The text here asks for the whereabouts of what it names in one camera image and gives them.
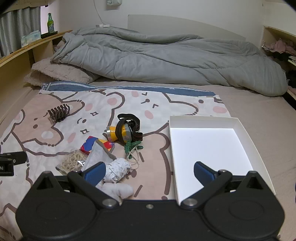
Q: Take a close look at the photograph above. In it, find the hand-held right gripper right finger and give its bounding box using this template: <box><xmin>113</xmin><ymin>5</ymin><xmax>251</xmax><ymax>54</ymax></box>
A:
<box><xmin>180</xmin><ymin>161</ymin><xmax>277</xmax><ymax>210</ymax></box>

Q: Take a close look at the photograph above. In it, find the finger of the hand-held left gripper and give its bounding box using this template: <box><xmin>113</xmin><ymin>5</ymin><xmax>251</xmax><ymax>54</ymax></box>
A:
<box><xmin>0</xmin><ymin>151</ymin><xmax>27</xmax><ymax>166</ymax></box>

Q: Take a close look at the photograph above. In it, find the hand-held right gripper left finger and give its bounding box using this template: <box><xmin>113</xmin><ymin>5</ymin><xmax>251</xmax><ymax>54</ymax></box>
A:
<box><xmin>35</xmin><ymin>161</ymin><xmax>123</xmax><ymax>210</ymax></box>

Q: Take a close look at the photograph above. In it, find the colourful printed card box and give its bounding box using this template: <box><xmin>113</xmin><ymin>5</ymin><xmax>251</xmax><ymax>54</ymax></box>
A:
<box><xmin>79</xmin><ymin>136</ymin><xmax>115</xmax><ymax>155</ymax></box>

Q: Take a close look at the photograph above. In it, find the white cardboard box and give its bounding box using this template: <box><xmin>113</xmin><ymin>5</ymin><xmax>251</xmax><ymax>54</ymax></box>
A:
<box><xmin>169</xmin><ymin>115</ymin><xmax>276</xmax><ymax>205</ymax></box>

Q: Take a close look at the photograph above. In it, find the green plastic clip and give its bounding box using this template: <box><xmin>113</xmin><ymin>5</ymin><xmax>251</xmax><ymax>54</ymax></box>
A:
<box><xmin>124</xmin><ymin>140</ymin><xmax>144</xmax><ymax>160</ymax></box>

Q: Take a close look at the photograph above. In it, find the crumpled white paper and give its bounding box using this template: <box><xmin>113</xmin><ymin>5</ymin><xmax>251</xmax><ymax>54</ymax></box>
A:
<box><xmin>103</xmin><ymin>158</ymin><xmax>132</xmax><ymax>184</ymax></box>

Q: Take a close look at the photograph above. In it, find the bag of rubber bands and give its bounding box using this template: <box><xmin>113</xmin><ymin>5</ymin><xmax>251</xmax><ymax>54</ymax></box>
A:
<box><xmin>55</xmin><ymin>149</ymin><xmax>90</xmax><ymax>176</ymax></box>

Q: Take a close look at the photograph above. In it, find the white tissue wad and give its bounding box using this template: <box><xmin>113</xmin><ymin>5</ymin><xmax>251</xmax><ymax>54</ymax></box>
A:
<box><xmin>95</xmin><ymin>182</ymin><xmax>134</xmax><ymax>200</ymax></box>

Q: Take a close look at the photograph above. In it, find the brown hair claw clip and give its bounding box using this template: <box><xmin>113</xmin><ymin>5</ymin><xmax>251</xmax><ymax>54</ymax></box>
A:
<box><xmin>47</xmin><ymin>103</ymin><xmax>71</xmax><ymax>123</ymax></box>

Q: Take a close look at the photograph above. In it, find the printed bear blanket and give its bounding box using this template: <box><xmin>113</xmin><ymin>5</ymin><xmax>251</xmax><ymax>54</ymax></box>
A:
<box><xmin>0</xmin><ymin>81</ymin><xmax>232</xmax><ymax>241</ymax></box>

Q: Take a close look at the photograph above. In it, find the wooden bedside shelf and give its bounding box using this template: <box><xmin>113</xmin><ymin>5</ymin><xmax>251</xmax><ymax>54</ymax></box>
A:
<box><xmin>0</xmin><ymin>30</ymin><xmax>73</xmax><ymax>127</ymax></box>

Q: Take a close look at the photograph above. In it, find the beige fuzzy pillow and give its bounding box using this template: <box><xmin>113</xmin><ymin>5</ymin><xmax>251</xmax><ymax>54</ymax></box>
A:
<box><xmin>23</xmin><ymin>57</ymin><xmax>99</xmax><ymax>88</ymax></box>

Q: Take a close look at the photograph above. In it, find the grey duvet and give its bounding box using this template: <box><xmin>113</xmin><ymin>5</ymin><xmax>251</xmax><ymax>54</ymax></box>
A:
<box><xmin>51</xmin><ymin>27</ymin><xmax>288</xmax><ymax>97</ymax></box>

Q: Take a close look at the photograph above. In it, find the tissue pack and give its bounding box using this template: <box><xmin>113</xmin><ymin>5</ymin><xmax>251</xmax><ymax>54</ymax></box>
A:
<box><xmin>21</xmin><ymin>30</ymin><xmax>42</xmax><ymax>46</ymax></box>

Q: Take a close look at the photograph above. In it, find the grey curtain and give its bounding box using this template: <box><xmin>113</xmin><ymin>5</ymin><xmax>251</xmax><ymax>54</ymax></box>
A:
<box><xmin>0</xmin><ymin>6</ymin><xmax>42</xmax><ymax>58</ymax></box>

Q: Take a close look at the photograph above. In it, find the green glass bottle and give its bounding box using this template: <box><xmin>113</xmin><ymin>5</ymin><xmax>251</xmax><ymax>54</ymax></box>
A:
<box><xmin>47</xmin><ymin>13</ymin><xmax>55</xmax><ymax>34</ymax></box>

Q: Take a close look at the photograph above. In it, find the dark clothing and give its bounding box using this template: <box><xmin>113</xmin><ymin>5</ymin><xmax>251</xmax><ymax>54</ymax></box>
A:
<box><xmin>272</xmin><ymin>52</ymin><xmax>296</xmax><ymax>68</ymax></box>

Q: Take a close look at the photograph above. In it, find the pink clothing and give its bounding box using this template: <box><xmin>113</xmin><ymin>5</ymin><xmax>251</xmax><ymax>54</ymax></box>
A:
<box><xmin>262</xmin><ymin>39</ymin><xmax>296</xmax><ymax>55</ymax></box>

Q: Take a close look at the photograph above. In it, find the wooden open shelf unit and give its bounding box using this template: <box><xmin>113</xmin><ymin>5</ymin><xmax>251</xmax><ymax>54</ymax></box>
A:
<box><xmin>262</xmin><ymin>25</ymin><xmax>296</xmax><ymax>107</ymax></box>

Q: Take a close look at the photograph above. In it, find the white elastic cord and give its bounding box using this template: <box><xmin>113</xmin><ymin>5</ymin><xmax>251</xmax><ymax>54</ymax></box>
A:
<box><xmin>126</xmin><ymin>148</ymin><xmax>142</xmax><ymax>170</ymax></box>

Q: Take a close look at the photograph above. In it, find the yellow headlamp with black strap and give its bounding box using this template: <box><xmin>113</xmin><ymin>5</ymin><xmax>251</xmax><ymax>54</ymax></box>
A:
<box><xmin>106</xmin><ymin>113</ymin><xmax>143</xmax><ymax>143</ymax></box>

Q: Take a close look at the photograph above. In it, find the white charging cable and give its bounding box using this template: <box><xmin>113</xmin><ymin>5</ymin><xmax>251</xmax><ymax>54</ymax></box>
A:
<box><xmin>93</xmin><ymin>0</ymin><xmax>105</xmax><ymax>26</ymax></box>

